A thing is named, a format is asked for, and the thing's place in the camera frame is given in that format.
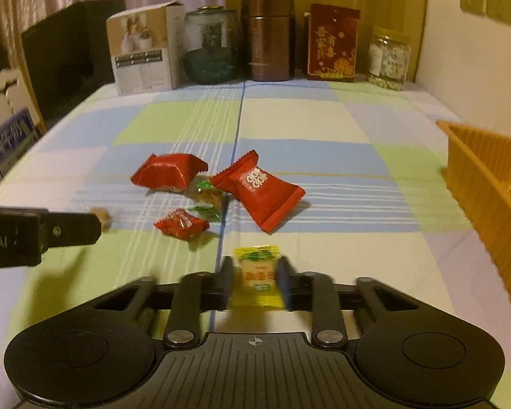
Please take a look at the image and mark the small gold candy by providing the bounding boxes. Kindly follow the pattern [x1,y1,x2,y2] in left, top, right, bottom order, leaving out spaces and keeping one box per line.
[89,207,114,233]

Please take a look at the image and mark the green glass jar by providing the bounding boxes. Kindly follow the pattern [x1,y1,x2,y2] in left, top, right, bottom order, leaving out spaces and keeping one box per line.
[183,5,241,85]

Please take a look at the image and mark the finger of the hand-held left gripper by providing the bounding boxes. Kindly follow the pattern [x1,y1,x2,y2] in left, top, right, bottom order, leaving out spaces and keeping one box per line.
[41,211,104,251]

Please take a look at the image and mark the blue printed carton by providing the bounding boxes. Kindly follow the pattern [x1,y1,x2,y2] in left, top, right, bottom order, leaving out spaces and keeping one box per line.
[0,108,42,176]

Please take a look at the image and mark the red gift box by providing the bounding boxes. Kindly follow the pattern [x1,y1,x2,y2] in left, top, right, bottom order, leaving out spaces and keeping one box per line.
[307,3,361,82]

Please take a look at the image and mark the clear jar of white candies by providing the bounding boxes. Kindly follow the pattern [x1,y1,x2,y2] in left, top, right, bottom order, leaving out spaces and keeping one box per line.
[367,26,412,91]

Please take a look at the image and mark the red snack packet white print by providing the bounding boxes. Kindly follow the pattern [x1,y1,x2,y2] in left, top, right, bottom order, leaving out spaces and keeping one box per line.
[210,149,306,235]

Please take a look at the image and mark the orange plastic tray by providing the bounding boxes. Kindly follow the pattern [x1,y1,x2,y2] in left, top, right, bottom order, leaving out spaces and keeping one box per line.
[435,119,511,323]

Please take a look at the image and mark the black monitor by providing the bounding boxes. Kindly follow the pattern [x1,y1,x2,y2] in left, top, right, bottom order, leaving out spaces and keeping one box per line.
[21,0,127,129]

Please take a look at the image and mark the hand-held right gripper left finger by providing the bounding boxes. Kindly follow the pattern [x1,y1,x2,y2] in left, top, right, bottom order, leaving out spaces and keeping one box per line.
[84,256,235,349]

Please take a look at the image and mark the yellow snack packet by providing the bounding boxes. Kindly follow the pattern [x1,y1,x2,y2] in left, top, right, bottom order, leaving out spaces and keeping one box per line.
[232,244,284,310]

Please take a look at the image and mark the checked tablecloth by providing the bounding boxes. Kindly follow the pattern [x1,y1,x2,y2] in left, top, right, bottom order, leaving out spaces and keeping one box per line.
[0,77,511,352]

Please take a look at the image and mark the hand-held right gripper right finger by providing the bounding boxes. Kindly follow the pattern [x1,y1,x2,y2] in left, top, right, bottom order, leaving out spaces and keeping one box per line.
[276,256,427,349]

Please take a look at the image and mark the red foil snack packet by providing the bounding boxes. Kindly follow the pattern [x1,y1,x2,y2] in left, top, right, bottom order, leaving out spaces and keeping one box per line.
[130,153,209,193]

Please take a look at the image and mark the small red candy packet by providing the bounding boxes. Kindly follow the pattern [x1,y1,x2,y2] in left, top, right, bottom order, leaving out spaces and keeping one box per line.
[154,207,210,240]

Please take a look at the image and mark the green candy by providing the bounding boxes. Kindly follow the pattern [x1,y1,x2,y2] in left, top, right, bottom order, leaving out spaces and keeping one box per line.
[187,180,223,223]

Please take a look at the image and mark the white chair back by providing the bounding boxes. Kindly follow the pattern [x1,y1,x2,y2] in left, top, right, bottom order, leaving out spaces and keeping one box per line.
[0,68,48,137]

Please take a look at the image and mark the brown metal canister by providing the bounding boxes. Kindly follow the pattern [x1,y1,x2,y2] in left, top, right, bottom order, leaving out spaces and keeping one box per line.
[239,0,296,82]

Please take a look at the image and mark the white cardboard box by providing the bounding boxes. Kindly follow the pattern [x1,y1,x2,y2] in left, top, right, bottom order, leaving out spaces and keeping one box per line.
[106,1,186,96]

